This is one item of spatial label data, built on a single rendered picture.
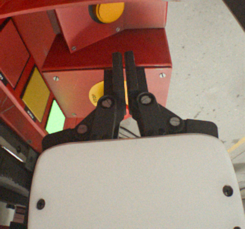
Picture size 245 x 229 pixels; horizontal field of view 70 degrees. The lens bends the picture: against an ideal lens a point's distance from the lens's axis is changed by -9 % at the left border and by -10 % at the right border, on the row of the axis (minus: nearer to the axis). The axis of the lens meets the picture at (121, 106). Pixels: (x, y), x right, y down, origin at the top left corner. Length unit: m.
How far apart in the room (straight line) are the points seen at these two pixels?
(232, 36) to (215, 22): 0.16
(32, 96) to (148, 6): 0.17
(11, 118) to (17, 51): 0.26
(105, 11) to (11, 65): 0.12
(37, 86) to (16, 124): 0.23
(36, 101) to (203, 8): 0.99
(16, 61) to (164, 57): 0.16
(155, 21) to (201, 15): 0.86
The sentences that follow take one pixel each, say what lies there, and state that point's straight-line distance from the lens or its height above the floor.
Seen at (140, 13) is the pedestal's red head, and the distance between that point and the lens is 0.26.
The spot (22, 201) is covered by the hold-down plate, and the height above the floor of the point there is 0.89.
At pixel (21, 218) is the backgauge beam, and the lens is 1.30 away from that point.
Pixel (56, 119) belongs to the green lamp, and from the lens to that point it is 0.27.
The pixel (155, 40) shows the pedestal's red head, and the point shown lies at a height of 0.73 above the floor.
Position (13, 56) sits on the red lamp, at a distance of 0.19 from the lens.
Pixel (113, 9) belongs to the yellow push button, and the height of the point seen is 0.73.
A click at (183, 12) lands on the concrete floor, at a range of 1.09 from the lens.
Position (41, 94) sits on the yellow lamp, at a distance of 0.24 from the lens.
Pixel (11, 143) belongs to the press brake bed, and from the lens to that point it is 0.44.
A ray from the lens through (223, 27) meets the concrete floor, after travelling 1.21.
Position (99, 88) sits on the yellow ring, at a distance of 0.24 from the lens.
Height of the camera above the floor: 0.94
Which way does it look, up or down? 35 degrees down
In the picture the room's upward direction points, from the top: 177 degrees counter-clockwise
